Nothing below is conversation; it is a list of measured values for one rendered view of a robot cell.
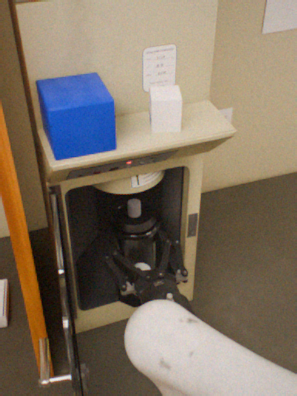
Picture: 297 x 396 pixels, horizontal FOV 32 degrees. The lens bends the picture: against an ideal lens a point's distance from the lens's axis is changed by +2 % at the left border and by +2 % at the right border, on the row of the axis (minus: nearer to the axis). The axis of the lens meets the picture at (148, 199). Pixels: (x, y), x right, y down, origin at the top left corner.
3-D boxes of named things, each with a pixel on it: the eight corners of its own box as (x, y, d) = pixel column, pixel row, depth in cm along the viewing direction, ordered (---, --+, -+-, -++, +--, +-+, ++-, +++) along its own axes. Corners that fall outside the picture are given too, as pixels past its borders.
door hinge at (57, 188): (66, 321, 120) (46, 186, 95) (77, 318, 120) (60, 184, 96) (67, 326, 119) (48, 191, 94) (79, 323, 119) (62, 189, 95)
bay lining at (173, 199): (58, 241, 137) (39, 126, 115) (149, 220, 144) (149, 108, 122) (79, 311, 119) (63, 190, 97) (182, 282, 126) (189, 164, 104)
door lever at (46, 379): (69, 339, 93) (67, 329, 91) (73, 387, 86) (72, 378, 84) (38, 345, 92) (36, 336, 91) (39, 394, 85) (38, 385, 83)
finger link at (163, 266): (155, 275, 98) (163, 277, 98) (165, 237, 107) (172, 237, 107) (155, 289, 101) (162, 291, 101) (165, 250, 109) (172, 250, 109)
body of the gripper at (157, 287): (186, 288, 94) (170, 254, 100) (142, 299, 92) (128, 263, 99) (186, 315, 98) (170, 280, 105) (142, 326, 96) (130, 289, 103)
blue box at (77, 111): (42, 129, 87) (35, 79, 81) (100, 120, 90) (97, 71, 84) (55, 162, 80) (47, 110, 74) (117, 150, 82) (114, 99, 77)
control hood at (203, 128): (43, 176, 94) (35, 128, 87) (206, 145, 102) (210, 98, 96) (56, 215, 85) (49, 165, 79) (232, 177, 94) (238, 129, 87)
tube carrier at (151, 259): (109, 275, 124) (104, 207, 110) (151, 266, 126) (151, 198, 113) (120, 310, 116) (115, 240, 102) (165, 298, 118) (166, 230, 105)
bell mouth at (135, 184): (75, 155, 116) (73, 134, 112) (149, 141, 120) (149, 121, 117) (95, 202, 103) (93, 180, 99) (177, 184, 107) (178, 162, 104)
